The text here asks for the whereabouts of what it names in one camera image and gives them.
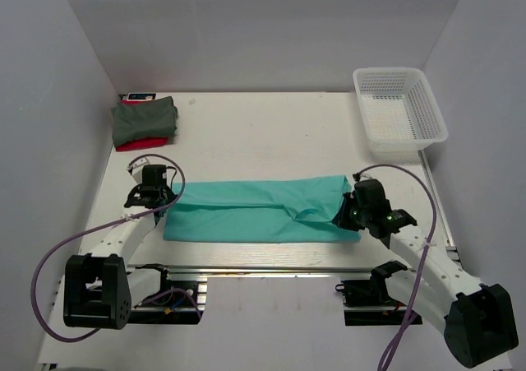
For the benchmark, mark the blue white card box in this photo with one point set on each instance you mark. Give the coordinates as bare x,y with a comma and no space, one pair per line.
140,96

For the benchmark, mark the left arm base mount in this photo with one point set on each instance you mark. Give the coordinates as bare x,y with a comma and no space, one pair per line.
162,296

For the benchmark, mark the folded red t-shirt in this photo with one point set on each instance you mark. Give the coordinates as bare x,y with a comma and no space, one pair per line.
142,144

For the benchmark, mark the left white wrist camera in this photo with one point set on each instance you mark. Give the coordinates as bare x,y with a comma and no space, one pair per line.
135,167

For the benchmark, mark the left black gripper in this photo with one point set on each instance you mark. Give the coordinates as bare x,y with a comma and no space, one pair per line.
172,197

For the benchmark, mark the teal t-shirt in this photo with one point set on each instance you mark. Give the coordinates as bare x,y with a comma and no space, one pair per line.
259,211

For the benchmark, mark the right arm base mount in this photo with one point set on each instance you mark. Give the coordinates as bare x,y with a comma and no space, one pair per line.
366,301

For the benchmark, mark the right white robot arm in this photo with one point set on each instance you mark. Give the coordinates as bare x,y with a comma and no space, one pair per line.
476,320

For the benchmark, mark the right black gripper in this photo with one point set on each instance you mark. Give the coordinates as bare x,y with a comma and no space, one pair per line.
342,219

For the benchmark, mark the folded grey t-shirt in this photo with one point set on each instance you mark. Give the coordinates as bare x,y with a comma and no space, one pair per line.
153,118

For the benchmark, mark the white plastic mesh basket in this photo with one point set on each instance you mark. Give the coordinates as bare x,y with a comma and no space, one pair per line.
400,115

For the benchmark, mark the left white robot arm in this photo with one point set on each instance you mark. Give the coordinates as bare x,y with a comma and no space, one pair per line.
99,293

